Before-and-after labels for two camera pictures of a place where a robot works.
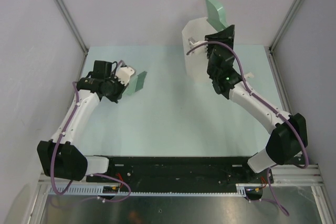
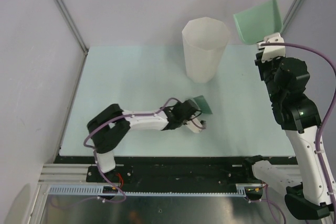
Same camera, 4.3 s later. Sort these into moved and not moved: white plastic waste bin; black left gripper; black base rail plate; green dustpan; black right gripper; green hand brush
Moved: black right gripper; green hand brush; green dustpan; black left gripper
Not moved: black base rail plate; white plastic waste bin
